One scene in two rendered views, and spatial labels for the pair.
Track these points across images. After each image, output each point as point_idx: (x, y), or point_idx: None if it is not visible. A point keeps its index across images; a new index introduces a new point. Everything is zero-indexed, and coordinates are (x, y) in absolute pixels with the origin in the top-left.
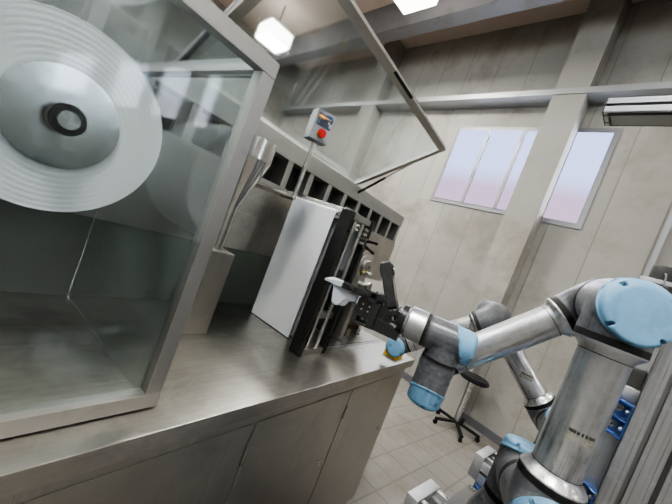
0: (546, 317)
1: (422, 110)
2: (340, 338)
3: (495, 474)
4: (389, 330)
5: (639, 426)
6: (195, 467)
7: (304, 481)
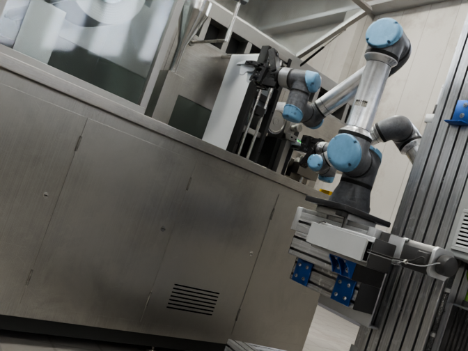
0: None
1: None
2: None
3: None
4: (271, 81)
5: (434, 126)
6: (161, 166)
7: (237, 262)
